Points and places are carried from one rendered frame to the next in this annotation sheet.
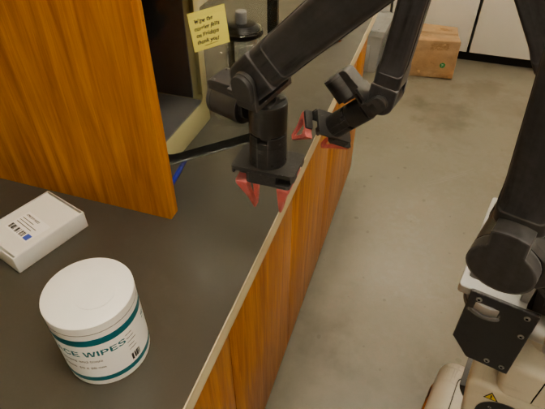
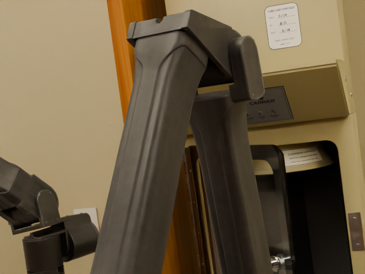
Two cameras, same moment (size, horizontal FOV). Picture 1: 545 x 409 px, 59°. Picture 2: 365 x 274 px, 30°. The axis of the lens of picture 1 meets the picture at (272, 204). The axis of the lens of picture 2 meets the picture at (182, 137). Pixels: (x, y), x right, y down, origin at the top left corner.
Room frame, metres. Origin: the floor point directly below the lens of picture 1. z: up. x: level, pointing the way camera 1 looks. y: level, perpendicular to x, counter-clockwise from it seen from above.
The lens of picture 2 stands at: (0.87, -1.04, 1.48)
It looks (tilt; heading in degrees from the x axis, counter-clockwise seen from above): 3 degrees down; 91
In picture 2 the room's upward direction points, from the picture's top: 8 degrees counter-clockwise
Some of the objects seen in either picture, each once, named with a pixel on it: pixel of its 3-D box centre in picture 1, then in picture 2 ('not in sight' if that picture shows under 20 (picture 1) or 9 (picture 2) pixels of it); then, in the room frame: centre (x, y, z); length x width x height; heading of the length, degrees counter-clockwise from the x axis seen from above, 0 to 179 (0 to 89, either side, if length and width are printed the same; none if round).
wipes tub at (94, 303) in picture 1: (99, 320); not in sight; (0.44, 0.26, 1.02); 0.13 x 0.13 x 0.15
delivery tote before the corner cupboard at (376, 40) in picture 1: (347, 38); not in sight; (3.59, -0.57, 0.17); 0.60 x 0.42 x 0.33; 69
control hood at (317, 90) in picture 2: not in sight; (252, 100); (0.98, 0.17, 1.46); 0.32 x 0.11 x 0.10; 161
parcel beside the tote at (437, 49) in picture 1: (426, 49); not in sight; (3.43, -1.14, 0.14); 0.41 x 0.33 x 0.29; 78
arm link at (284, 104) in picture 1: (264, 113); (45, 250); (0.62, 0.01, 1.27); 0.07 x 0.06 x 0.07; 52
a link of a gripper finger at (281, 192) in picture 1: (273, 187); not in sight; (0.61, 0.00, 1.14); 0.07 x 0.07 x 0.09; 72
